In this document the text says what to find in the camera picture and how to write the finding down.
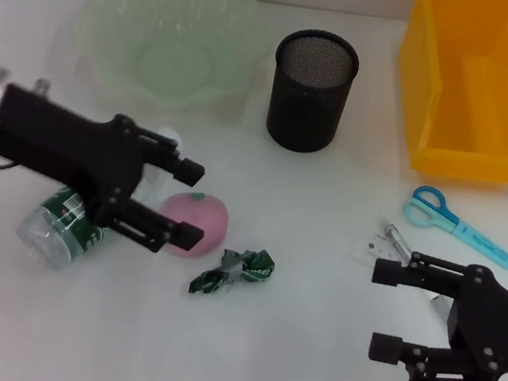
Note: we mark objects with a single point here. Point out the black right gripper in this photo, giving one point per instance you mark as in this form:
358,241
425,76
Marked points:
498,326

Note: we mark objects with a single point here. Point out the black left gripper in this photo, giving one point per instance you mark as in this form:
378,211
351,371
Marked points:
63,146

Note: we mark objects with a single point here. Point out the pink toy peach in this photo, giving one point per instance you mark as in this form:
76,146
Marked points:
201,221

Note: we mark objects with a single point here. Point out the clear plastic ruler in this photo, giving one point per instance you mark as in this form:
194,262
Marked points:
377,249

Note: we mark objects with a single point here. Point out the silver white ballpoint pen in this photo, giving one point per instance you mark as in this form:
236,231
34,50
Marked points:
396,237

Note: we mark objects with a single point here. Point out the blue scissors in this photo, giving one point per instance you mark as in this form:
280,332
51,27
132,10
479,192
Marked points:
465,231

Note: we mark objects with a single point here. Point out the green plastic wrapper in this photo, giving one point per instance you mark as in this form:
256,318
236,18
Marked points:
249,264

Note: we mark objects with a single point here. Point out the clear green-label water bottle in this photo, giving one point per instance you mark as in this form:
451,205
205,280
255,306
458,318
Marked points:
48,235

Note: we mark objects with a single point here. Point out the translucent green fruit bowl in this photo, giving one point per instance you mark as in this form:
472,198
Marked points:
172,32

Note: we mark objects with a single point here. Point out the black mesh pen holder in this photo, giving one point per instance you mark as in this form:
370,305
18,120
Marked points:
309,102

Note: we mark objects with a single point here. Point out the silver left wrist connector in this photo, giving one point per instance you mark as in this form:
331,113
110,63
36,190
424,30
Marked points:
43,87

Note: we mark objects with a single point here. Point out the yellow plastic bin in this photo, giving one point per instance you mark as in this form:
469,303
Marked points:
482,154

